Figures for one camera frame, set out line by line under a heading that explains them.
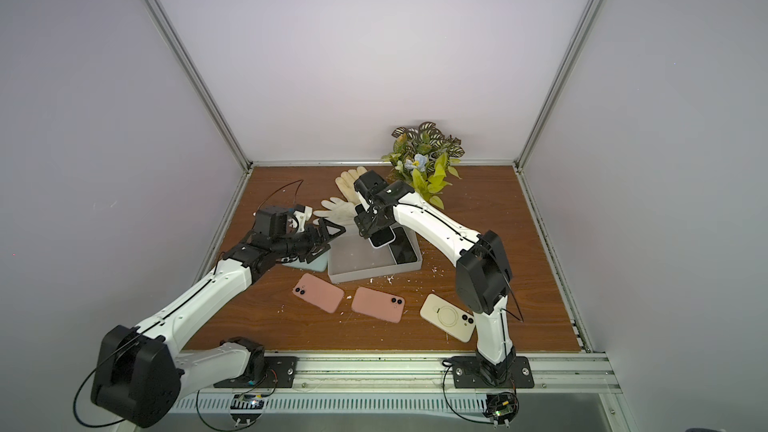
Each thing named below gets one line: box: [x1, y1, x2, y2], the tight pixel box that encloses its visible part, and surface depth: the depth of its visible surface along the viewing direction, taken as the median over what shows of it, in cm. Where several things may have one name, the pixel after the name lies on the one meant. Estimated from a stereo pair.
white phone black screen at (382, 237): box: [368, 226, 397, 249], surface depth 85 cm
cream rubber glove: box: [335, 166, 367, 205], surface depth 116 cm
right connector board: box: [483, 392, 519, 428], surface depth 71 cm
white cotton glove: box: [313, 197, 360, 239], surface depth 105 cm
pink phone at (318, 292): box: [292, 272, 345, 314], surface depth 87 cm
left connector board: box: [230, 394, 265, 427], surface depth 72 cm
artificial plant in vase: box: [382, 122, 466, 209], surface depth 95 cm
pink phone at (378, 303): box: [351, 286, 406, 323], surface depth 86 cm
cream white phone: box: [419, 293, 476, 343], surface depth 83 cm
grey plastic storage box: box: [328, 225, 423, 284], surface depth 94 cm
